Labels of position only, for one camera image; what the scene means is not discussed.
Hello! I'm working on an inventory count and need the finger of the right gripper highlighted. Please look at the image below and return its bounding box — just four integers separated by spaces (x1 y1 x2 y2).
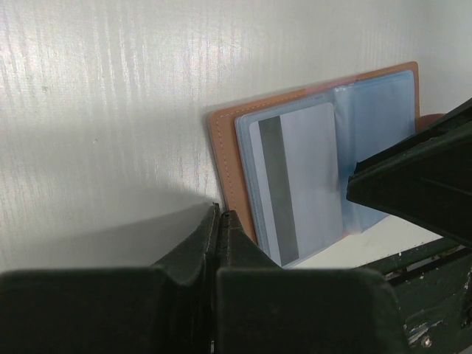
347 101 471 247

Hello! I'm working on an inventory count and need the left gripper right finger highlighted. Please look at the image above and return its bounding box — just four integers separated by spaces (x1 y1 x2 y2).
215 211 410 353

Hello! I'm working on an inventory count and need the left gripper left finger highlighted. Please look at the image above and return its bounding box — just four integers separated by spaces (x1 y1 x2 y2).
1 204 221 353

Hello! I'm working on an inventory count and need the tan leather card holder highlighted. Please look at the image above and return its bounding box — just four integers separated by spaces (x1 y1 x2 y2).
206 60 449 268

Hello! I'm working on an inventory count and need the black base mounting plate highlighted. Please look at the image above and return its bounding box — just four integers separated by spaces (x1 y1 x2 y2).
378 238 471 353

